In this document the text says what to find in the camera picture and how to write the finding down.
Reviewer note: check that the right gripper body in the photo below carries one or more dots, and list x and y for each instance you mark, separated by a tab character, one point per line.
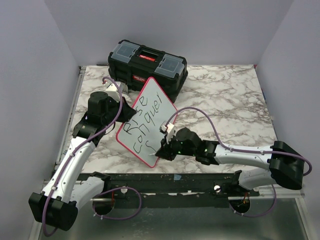
173	148

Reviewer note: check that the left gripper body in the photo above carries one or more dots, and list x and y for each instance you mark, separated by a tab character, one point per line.
114	108

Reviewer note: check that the pink framed whiteboard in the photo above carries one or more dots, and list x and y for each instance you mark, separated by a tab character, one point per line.
141	134

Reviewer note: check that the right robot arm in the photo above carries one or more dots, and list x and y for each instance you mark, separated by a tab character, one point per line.
276	164

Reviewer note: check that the black plastic toolbox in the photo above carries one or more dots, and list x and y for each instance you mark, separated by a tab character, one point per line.
132	64

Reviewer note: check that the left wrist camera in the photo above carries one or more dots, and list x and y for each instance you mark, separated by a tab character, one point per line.
112	90

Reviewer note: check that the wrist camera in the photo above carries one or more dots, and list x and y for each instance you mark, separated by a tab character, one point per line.
168	129
112	90

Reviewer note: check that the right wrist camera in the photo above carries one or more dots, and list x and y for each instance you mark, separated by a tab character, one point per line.
168	129

